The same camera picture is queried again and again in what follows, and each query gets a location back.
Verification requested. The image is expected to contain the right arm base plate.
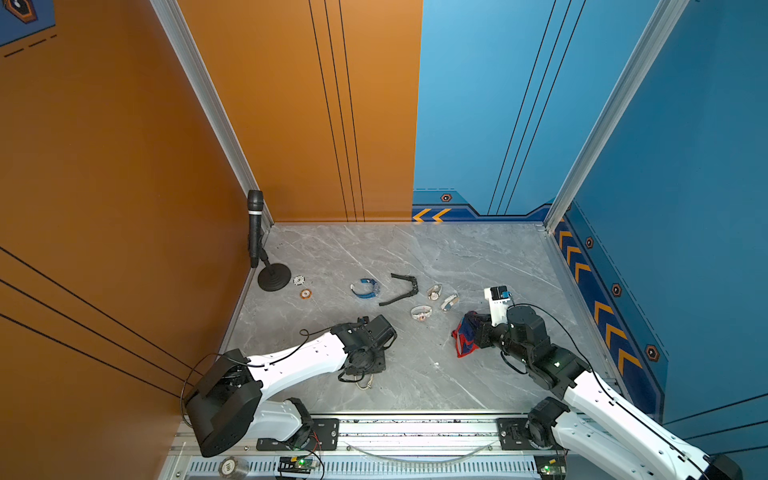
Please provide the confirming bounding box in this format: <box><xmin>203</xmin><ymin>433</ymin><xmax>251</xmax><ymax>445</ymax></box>
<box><xmin>496</xmin><ymin>417</ymin><xmax>552</xmax><ymax>451</ymax></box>

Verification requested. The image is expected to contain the green circuit board left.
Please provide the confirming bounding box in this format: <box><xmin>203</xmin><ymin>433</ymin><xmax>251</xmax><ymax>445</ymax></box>
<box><xmin>276</xmin><ymin>455</ymin><xmax>323</xmax><ymax>479</ymax></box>

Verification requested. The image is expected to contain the black microphone on stand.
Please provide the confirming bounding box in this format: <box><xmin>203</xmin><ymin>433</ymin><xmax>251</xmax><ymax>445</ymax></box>
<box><xmin>247</xmin><ymin>189</ymin><xmax>291</xmax><ymax>292</ymax></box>

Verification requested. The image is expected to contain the green circuit board right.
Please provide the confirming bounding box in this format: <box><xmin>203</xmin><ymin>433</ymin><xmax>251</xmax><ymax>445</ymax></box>
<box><xmin>534</xmin><ymin>455</ymin><xmax>567</xmax><ymax>480</ymax></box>

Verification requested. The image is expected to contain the silver tape roll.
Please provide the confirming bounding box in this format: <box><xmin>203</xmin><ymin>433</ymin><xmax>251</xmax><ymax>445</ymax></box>
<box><xmin>218</xmin><ymin>456</ymin><xmax>250</xmax><ymax>480</ymax></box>

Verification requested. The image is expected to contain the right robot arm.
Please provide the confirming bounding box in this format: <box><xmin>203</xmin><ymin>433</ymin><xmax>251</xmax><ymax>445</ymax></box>
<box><xmin>454</xmin><ymin>304</ymin><xmax>743</xmax><ymax>479</ymax></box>

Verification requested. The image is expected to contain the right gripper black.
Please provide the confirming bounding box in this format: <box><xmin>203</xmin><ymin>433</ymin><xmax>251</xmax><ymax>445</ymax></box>
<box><xmin>465</xmin><ymin>312</ymin><xmax>532</xmax><ymax>368</ymax></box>

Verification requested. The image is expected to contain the pink white watch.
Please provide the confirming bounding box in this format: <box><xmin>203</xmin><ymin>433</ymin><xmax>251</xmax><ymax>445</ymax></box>
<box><xmin>410</xmin><ymin>305</ymin><xmax>433</xmax><ymax>322</ymax></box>

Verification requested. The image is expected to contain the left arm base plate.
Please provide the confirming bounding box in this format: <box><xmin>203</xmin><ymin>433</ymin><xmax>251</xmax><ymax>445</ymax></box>
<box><xmin>256</xmin><ymin>418</ymin><xmax>340</xmax><ymax>452</ymax></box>

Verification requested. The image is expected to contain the beige band watch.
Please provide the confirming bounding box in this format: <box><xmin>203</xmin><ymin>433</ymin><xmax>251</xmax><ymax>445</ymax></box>
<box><xmin>355</xmin><ymin>374</ymin><xmax>375</xmax><ymax>391</ymax></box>

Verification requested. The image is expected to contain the red and blue cloth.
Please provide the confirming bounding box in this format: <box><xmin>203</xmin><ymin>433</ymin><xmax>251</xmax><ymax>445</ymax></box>
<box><xmin>451</xmin><ymin>311</ymin><xmax>485</xmax><ymax>358</ymax></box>

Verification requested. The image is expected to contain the green circuit board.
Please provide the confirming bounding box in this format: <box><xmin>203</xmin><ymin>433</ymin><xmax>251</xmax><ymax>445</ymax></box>
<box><xmin>534</xmin><ymin>455</ymin><xmax>567</xmax><ymax>480</ymax></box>
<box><xmin>276</xmin><ymin>455</ymin><xmax>323</xmax><ymax>479</ymax></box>

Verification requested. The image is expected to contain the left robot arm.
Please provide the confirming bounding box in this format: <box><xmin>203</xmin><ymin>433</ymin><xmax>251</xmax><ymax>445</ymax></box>
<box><xmin>181</xmin><ymin>315</ymin><xmax>397</xmax><ymax>458</ymax></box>

